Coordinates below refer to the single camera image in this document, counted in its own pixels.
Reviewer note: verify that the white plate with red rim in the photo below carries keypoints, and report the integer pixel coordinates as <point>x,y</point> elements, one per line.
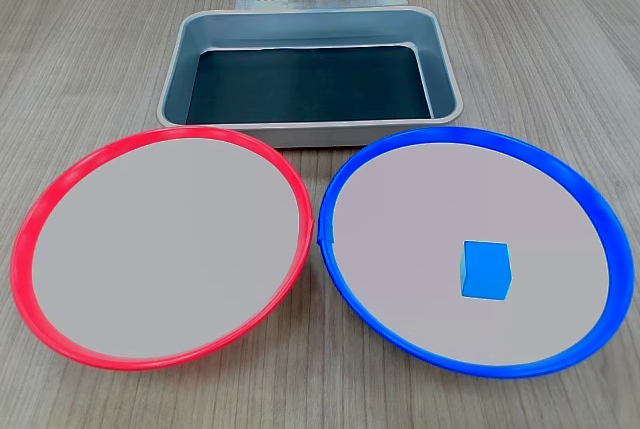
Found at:
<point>165,249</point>

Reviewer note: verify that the blue cube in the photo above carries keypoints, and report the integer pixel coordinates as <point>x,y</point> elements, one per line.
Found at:
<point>487,271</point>

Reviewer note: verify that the white plate with blue rim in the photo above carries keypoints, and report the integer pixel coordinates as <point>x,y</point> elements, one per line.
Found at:
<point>425,209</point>

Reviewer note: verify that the steel tray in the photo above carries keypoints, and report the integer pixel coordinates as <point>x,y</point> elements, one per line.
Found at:
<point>305,31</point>

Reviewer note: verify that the black tray mat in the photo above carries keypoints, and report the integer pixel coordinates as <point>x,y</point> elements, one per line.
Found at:
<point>310,86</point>

